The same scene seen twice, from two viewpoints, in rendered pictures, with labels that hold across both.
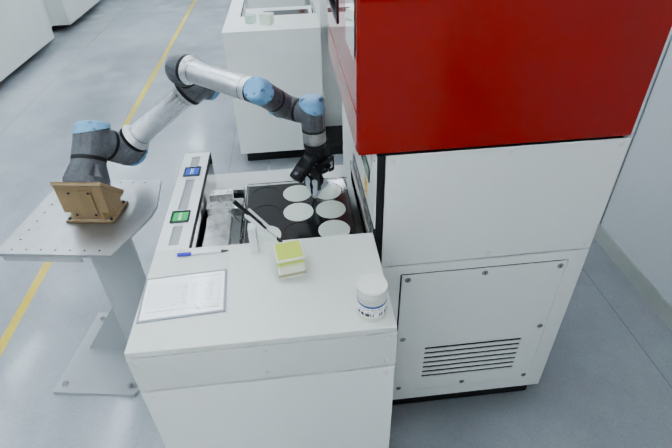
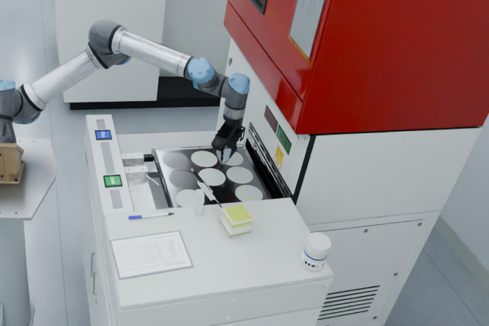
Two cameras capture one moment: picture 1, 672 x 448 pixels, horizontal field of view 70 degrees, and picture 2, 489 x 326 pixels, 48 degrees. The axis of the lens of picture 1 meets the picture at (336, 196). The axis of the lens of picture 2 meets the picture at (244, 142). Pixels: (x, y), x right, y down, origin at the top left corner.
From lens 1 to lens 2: 0.69 m
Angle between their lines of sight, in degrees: 17
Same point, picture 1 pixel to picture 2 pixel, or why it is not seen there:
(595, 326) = (419, 275)
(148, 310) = (125, 268)
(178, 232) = (116, 196)
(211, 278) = (169, 239)
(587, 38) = (468, 58)
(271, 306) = (231, 261)
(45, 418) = not seen: outside the picture
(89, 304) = not seen: outside the picture
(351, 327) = (300, 276)
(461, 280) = (347, 237)
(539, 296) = (400, 249)
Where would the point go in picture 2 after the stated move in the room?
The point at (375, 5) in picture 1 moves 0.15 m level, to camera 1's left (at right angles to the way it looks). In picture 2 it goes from (338, 25) to (287, 21)
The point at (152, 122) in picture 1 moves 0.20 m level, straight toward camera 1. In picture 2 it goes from (60, 83) to (82, 111)
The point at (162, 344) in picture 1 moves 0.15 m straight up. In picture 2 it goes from (150, 296) to (156, 257)
